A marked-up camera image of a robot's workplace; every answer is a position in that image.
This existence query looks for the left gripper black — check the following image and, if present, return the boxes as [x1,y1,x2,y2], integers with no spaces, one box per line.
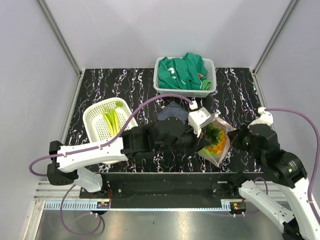
[155,120,212,158]

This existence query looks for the fake pineapple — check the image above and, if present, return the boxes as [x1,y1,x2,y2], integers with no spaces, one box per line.
[205,123,227,155]

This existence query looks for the clear zip top bag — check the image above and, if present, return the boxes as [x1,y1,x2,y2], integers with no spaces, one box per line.
[197,113,234,167]

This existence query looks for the fake green onion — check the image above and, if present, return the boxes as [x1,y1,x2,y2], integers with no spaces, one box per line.
[102,101,123,137]

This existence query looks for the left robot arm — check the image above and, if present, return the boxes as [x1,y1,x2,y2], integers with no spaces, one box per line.
[46,117,202,198]

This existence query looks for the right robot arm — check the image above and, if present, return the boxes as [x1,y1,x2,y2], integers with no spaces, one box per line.
[227,124,320,240]

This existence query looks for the dark blue cloth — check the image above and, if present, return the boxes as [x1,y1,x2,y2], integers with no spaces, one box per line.
[156,101,189,122]

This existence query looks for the green clothing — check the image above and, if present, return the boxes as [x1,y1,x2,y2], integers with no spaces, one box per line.
[157,52,212,91]

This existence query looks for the grey plastic basket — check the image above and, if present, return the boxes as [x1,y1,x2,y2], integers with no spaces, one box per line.
[153,52,217,98]

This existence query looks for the white perforated basket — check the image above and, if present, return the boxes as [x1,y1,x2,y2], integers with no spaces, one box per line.
[82,97,140,165]

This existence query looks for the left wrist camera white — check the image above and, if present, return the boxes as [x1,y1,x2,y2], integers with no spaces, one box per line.
[188,100,218,138]

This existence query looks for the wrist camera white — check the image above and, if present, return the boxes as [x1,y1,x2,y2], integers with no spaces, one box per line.
[252,107,274,126]
[188,100,218,138]

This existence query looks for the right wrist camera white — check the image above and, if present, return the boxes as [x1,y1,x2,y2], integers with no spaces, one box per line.
[252,107,274,126]

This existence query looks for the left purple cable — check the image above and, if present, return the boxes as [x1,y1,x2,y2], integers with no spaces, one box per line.
[28,94,197,236]

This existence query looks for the purple cable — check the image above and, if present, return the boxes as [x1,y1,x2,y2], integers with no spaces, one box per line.
[264,107,320,208]
[28,94,197,236]

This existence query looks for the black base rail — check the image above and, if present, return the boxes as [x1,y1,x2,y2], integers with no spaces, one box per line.
[49,171,288,210]

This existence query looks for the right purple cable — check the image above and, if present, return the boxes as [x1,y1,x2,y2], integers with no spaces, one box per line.
[264,107,320,208]

